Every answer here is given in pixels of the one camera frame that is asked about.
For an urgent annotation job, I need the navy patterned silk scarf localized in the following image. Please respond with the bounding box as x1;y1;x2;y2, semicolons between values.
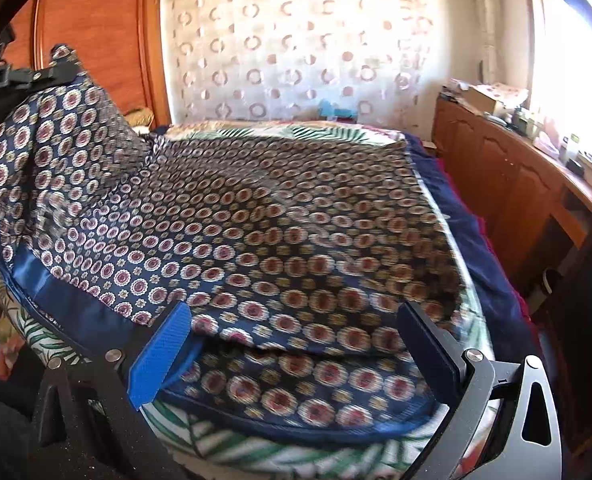
0;70;463;443

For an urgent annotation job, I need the palm leaf print sheet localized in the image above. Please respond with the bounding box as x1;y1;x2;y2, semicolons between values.
0;249;492;479

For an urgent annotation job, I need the wooden louvered wardrobe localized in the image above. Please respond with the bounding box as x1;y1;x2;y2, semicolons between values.
0;0;170;124

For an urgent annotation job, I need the yellow green pillow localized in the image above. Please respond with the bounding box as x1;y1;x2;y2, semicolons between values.
124;107;155;130

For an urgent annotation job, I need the floral bedspread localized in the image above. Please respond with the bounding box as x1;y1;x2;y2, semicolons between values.
165;119;405;146

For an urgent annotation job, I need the long wooden sideboard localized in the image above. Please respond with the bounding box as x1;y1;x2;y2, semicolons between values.
431;94;592;295

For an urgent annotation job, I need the white circle-patterned curtain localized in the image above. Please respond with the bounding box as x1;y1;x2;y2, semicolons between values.
160;0;441;130

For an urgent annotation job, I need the light blue object behind bed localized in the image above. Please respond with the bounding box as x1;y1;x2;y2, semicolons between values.
317;100;358;122

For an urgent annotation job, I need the cardboard box on sideboard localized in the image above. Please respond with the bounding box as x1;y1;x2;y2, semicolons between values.
462;82;529;116

